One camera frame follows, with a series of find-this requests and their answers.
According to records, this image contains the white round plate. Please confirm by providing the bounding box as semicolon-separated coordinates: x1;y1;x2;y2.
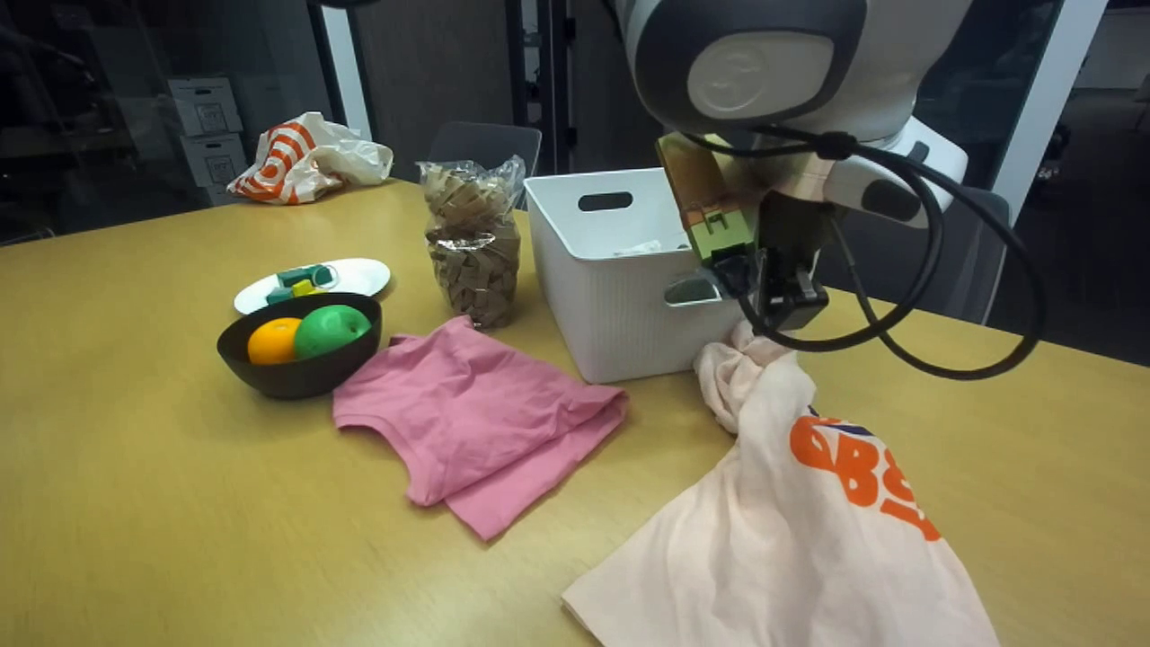
231;255;396;318

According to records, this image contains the peach shirt with orange print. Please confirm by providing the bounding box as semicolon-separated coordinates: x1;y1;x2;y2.
560;318;1007;647

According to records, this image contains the green toy apple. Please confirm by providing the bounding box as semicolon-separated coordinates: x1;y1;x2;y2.
293;298;378;364

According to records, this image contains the grey storage box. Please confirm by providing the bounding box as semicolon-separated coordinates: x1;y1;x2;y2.
174;130;250;194
165;76;244;141

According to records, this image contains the black bowl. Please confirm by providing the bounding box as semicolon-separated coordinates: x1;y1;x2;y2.
214;291;388;402

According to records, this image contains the orange and white plastic bag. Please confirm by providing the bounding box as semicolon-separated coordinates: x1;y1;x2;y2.
225;106;398;208

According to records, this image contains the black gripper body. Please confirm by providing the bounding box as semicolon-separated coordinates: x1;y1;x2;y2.
716;190;837;306

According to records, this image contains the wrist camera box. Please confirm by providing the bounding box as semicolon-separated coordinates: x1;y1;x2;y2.
652;130;773;261

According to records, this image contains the pink shirt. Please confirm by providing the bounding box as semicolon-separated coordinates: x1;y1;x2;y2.
331;311;632;545

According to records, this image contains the white plastic basket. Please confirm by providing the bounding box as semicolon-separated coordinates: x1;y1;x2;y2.
521;166;755;388

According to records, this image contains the large teal toy block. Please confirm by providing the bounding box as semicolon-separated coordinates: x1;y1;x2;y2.
277;258;337;291

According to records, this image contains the orange toy fruit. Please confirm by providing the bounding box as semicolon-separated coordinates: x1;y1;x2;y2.
244;311;305;371

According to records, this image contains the grey office chair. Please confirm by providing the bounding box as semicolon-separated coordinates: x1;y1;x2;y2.
822;175;1018;329

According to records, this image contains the white glass wall post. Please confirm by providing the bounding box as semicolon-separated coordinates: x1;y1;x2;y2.
981;0;1115;329

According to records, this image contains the clear bag of pasta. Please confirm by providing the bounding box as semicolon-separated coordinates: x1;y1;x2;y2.
414;151;531;333

